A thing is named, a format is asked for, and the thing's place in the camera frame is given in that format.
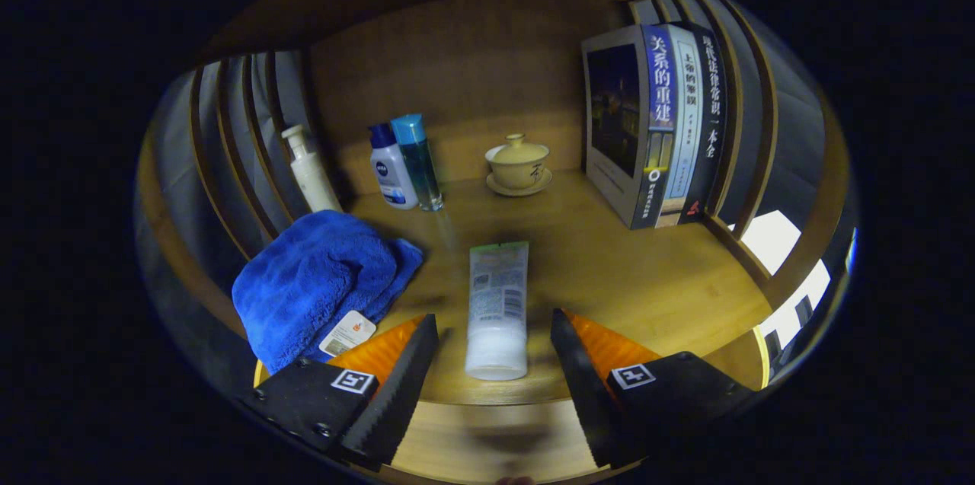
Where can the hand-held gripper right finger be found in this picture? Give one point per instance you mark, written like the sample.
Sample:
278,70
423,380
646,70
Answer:
594,401

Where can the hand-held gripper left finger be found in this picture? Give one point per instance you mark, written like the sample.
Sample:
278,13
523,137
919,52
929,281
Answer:
396,401

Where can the white cosmetic tube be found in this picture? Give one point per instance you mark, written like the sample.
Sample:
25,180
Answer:
497,302

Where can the wooden countertop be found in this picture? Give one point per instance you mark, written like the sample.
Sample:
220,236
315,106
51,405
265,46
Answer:
609,272

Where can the brown wooden cabinet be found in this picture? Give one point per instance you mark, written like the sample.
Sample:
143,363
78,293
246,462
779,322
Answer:
472,74

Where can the blue towel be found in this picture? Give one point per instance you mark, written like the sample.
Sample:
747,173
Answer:
312,279

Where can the white bottle with blue cap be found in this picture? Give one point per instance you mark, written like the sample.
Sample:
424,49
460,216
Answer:
392,177

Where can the teal transparent bottle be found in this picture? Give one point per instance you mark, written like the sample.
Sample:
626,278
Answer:
419,165

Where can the white pump bottle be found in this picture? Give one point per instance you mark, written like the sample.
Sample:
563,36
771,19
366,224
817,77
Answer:
312,177

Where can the beige lidded tea cup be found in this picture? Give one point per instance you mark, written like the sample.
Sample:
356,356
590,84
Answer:
518,165

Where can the book with pale spine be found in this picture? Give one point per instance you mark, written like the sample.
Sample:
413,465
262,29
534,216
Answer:
685,127

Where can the book with blue spine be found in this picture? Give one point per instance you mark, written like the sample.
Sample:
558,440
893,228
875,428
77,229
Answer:
617,112

